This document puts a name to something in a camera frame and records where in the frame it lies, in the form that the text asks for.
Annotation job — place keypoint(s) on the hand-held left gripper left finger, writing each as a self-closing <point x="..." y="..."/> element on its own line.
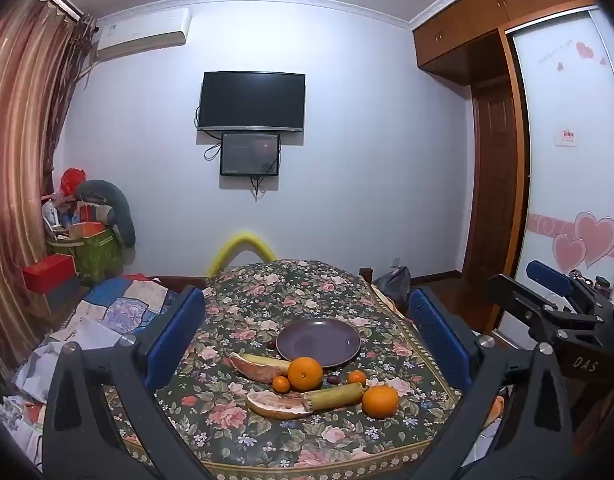
<point x="174" y="340"/>

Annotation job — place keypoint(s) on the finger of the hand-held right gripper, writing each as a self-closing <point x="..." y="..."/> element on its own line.
<point x="549" y="276"/>
<point x="512" y="295"/>

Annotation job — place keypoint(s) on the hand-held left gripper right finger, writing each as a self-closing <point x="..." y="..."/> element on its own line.
<point x="439" y="345"/>

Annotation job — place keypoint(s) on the large orange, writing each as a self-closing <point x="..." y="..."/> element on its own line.
<point x="380" y="402"/>
<point x="305" y="373"/>

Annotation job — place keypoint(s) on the pomelo piece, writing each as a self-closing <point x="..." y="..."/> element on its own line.
<point x="277" y="405"/>
<point x="257" y="369"/>

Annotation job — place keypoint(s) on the small tangerine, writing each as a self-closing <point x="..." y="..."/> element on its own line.
<point x="357" y="377"/>
<point x="281" y="384"/>

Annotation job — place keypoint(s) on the yellow banana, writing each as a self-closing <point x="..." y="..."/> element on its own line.
<point x="272" y="361"/>
<point x="337" y="396"/>

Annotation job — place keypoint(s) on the purple plate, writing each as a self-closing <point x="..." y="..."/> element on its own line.
<point x="317" y="342"/>

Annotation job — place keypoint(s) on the patchwork quilt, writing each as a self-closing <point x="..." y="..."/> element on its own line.
<point x="122" y="305"/>

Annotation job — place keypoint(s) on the dark bag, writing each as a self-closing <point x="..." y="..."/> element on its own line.
<point x="394" y="285"/>

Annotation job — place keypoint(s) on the orange plastic bag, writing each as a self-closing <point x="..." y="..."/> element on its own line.
<point x="494" y="410"/>

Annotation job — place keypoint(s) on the floral tablecloth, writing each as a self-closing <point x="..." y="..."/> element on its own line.
<point x="267" y="305"/>

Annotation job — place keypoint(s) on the green box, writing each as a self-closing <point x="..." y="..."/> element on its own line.
<point x="94" y="255"/>

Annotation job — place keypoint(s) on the crumpled white papers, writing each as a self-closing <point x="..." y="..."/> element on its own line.
<point x="37" y="360"/>

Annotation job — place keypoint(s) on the orange box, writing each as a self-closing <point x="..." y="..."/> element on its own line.
<point x="87" y="230"/>

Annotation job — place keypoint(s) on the small red white sticker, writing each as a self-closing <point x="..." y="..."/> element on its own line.
<point x="568" y="136"/>

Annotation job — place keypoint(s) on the red box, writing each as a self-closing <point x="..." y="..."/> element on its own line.
<point x="49" y="270"/>

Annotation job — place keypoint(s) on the grey plush toy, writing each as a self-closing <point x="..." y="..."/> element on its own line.
<point x="114" y="205"/>

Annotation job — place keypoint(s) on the red plastic bag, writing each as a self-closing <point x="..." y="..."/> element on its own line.
<point x="72" y="180"/>

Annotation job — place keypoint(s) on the striped curtain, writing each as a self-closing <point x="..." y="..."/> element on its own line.
<point x="22" y="135"/>

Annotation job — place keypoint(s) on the wooden overhead cabinet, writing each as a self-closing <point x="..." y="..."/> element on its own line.
<point x="487" y="10"/>

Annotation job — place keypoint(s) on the white air conditioner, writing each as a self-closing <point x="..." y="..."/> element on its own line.
<point x="142" y="30"/>

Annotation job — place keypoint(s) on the dark wooden bed frame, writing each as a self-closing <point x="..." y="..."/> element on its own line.
<point x="187" y="281"/>

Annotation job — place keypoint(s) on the small black wall screen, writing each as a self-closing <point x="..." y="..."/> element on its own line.
<point x="249" y="154"/>

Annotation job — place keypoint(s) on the black wall television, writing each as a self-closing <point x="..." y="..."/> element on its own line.
<point x="252" y="100"/>

